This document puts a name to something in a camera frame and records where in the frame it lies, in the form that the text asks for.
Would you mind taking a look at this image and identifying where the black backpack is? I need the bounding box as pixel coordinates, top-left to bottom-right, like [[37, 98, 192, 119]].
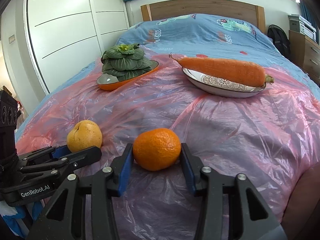
[[267, 24, 291, 60]]

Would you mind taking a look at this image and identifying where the wooden drawer cabinet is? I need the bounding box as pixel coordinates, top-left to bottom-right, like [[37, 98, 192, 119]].
[[289, 30, 320, 86]]

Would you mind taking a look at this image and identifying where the blue patterned bed cover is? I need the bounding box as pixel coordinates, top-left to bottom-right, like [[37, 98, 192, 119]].
[[16, 14, 319, 149]]

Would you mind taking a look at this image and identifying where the teal curtain right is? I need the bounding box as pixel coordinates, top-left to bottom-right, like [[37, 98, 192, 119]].
[[300, 0, 319, 43]]

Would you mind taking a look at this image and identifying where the white patterned plate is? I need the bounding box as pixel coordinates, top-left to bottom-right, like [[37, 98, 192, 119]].
[[182, 68, 266, 99]]

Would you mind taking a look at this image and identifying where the white wardrobe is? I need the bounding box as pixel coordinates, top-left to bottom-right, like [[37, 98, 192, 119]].
[[27, 0, 129, 93]]

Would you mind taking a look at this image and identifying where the pink plastic sheet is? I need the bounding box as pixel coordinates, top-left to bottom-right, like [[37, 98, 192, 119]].
[[16, 54, 319, 239]]

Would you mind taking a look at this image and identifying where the yellow apple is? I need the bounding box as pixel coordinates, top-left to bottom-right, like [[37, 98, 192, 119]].
[[67, 120, 103, 153]]

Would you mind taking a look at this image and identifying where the white printer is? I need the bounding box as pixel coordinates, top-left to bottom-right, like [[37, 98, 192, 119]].
[[288, 14, 317, 42]]

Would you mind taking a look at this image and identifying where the orange dish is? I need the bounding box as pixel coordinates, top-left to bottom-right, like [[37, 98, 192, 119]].
[[96, 60, 160, 92]]

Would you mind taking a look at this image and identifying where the mandarin orange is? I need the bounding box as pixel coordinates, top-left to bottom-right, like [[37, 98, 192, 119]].
[[133, 128, 181, 171]]

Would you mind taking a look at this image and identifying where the wooden headboard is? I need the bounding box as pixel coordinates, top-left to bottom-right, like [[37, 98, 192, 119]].
[[140, 0, 266, 33]]

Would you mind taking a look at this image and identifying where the large carrot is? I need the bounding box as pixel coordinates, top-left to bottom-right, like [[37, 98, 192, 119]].
[[169, 54, 274, 87]]

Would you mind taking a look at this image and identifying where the left hand blue glove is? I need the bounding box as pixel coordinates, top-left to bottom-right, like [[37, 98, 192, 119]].
[[1, 200, 43, 238]]

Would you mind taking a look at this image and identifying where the green bok choy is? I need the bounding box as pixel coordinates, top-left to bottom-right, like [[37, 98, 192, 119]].
[[101, 43, 156, 81]]

